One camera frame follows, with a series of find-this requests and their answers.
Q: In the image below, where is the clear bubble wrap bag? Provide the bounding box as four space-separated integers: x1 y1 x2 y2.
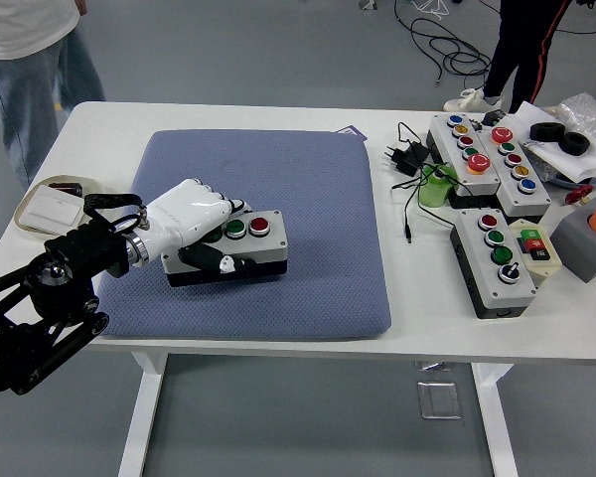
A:
555 92 596 145

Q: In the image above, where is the person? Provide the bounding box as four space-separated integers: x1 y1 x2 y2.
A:
443 0 572 114
0 0 106 190

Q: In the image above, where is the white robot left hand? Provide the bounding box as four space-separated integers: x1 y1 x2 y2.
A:
137 178 255 274

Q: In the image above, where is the small dark brown item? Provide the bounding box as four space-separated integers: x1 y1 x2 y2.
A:
48 182 84 199

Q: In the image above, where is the white table leg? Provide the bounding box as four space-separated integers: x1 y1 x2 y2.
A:
117 351 170 477
471 362 521 477

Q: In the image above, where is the grey-blue hose ring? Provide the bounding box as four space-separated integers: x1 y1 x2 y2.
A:
543 163 596 190

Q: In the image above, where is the blue-grey cushion mat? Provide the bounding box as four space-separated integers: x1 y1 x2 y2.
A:
89 129 393 342

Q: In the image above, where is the grey five-button control box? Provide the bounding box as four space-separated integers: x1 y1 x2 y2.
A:
425 113 503 210
476 126 553 220

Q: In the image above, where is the grey four-button control box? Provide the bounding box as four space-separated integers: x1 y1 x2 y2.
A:
159 209 289 288
449 208 538 320

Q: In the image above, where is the metal floor socket plate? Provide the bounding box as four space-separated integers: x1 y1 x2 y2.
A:
416 380 462 421

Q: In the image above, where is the black adapter cord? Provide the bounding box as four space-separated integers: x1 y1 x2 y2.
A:
390 121 459 244

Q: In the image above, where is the cream plastic tray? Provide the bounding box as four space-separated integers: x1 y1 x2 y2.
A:
13 173 100 238

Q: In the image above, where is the purple-edged card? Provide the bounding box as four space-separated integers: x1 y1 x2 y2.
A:
335 123 370 143

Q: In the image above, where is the cream three-button switch box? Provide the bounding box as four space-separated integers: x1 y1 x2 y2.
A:
507 218 562 288

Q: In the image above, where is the white floor cord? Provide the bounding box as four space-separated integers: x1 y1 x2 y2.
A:
409 0 451 21

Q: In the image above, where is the black floor cable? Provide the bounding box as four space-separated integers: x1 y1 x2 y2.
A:
394 0 493 89

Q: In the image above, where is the green plastic cup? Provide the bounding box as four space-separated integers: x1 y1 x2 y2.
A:
417 162 459 209

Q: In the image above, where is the grey foam block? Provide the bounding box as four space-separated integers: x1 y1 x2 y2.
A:
549 197 596 284

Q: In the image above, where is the white wall switch plate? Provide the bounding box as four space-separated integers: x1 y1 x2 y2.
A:
19 186 84 231

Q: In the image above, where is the black power adapter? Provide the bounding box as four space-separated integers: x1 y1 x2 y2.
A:
380 141 432 178

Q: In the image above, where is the white foam sheet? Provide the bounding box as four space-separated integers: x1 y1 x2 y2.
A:
506 101 596 183

